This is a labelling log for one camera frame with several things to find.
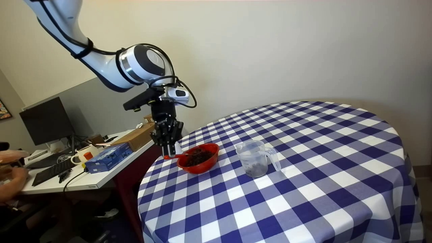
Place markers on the blue white checkered tablecloth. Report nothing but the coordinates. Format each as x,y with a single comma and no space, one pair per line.
315,180

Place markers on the clear plastic measuring jug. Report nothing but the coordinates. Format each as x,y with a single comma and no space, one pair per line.
254,157

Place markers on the red plastic bowl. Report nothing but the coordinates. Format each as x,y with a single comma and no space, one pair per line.
197,169

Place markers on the blue cardboard box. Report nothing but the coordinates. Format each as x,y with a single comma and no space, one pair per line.
108,158

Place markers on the white mug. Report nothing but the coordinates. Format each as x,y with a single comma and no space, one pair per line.
80,157

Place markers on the white office desk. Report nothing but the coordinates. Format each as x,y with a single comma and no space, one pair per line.
89,183

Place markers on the black keyboard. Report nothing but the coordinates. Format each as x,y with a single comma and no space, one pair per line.
51,172

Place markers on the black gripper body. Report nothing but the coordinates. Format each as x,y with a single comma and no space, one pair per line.
165,122

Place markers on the grey partition panel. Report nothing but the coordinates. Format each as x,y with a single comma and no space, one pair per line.
95,110

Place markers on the black computer monitor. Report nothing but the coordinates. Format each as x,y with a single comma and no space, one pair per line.
45,122

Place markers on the bare person hand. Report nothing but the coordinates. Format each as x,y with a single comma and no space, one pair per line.
11,184
11,157

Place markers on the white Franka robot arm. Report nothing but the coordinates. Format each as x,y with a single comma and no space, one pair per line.
62,27

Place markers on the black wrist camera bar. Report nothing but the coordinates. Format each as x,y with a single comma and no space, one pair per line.
139,100

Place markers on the long brown cardboard box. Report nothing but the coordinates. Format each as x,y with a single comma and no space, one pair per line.
136,137

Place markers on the framed wall picture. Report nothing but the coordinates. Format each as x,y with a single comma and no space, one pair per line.
3,110

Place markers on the small white cup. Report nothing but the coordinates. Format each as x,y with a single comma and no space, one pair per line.
178,148

